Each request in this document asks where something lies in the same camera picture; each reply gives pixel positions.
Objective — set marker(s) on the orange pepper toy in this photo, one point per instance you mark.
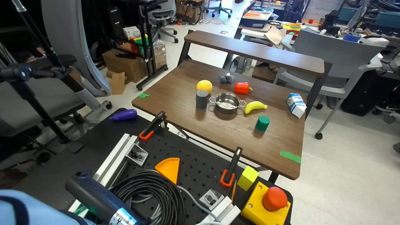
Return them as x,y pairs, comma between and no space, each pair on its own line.
241,88

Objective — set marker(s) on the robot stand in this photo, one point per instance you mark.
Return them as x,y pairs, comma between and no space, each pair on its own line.
193,168

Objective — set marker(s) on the black orange clamp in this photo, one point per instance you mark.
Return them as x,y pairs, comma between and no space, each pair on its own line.
153,126
232,168

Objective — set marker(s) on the black swivel chair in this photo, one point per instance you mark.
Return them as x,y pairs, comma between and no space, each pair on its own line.
220,7

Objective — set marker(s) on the aluminium rail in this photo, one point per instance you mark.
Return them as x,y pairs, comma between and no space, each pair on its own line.
115,159

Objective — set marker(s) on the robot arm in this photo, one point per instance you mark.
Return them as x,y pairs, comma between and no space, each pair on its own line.
37,207

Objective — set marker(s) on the purple eggplant toy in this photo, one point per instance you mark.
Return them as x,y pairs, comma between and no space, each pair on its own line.
123,115

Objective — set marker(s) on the blue white milk carton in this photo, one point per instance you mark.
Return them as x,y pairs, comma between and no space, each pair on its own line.
296,104

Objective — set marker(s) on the yellow wooden block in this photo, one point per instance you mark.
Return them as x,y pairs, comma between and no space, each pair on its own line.
247,178

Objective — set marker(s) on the stack of cardboard boxes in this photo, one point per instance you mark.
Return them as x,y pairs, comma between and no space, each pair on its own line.
123,64

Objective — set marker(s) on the orange wedge block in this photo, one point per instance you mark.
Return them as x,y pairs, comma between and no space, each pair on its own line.
170,168

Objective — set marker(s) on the silver pot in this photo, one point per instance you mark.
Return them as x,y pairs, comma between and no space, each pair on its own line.
227,103

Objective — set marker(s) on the cluttered white table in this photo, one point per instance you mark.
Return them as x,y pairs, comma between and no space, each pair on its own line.
268,23

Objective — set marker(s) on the yellow plush ball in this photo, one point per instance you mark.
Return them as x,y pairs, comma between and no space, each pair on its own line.
204,86

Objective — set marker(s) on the grey chair on casters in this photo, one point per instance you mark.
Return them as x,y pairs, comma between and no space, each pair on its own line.
337,59

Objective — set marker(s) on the green cylinder block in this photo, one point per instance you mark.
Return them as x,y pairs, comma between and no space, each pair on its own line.
262,123

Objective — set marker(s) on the grey swivel chair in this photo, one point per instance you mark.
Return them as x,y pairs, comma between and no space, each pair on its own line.
162,15

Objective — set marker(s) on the green tape strip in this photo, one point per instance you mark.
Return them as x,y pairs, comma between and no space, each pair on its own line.
143,95
290,157

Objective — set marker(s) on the black rolling cart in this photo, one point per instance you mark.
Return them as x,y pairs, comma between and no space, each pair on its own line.
147,37

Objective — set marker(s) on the white rail bracket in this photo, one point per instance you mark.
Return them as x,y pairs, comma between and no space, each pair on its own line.
220,207

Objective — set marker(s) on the yellow plush banana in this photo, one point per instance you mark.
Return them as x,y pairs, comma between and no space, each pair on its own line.
254,107

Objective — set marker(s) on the yellow emergency stop button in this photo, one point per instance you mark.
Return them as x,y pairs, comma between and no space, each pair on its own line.
265,206

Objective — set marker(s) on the grey cylinder block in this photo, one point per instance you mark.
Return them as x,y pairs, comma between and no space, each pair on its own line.
202,100

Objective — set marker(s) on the grey plush toy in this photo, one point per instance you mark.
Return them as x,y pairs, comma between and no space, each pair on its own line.
226,78

